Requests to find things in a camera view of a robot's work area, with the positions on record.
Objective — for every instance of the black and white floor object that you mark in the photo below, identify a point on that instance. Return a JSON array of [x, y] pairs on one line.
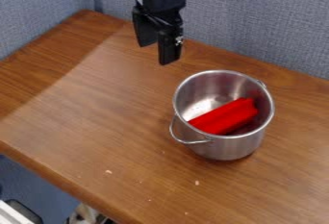
[[14, 213]]

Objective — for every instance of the white object under table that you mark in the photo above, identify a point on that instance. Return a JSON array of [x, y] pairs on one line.
[[85, 215]]

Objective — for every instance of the stainless steel pot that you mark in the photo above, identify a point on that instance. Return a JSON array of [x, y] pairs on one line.
[[208, 90]]

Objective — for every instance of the red rectangular block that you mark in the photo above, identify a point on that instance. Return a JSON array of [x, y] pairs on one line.
[[226, 118]]

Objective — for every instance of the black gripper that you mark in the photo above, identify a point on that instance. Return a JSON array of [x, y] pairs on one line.
[[159, 15]]

